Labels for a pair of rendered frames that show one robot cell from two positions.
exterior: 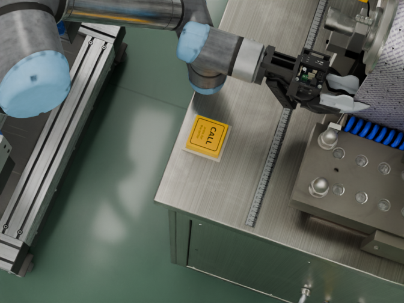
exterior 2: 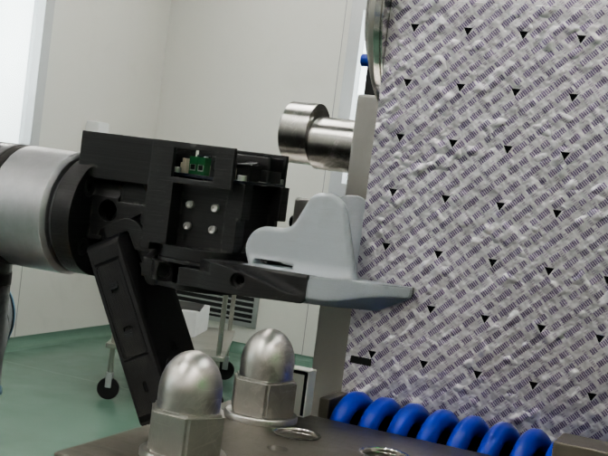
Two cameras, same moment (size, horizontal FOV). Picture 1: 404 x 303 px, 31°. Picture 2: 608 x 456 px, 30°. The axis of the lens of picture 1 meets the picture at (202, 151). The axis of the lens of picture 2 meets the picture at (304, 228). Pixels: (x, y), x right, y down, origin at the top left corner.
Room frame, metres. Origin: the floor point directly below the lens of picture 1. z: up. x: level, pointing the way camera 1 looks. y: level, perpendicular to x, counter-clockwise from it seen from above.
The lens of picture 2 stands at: (-0.10, -0.34, 1.16)
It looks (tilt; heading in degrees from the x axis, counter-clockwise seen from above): 3 degrees down; 11
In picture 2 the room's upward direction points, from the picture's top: 7 degrees clockwise
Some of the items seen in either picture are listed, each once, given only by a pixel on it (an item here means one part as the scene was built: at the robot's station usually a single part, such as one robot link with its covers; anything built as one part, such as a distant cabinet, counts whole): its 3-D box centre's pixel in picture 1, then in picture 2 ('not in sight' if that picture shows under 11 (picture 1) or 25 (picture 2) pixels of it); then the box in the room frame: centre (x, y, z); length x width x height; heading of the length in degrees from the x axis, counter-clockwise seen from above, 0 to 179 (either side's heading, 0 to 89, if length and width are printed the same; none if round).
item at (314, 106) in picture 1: (318, 99); (241, 276); (0.51, -0.20, 1.09); 0.09 x 0.05 x 0.02; 76
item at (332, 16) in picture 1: (331, 18); (304, 133); (0.63, -0.20, 1.18); 0.04 x 0.02 x 0.04; 167
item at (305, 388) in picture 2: (333, 128); (289, 389); (0.47, -0.24, 1.04); 0.02 x 0.01 x 0.02; 77
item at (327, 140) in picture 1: (329, 137); (266, 373); (0.45, -0.23, 1.05); 0.04 x 0.04 x 0.04
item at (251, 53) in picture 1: (250, 59); (61, 210); (0.56, -0.07, 1.11); 0.08 x 0.05 x 0.08; 167
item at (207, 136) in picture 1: (207, 136); not in sight; (0.47, -0.01, 0.91); 0.07 x 0.07 x 0.02; 77
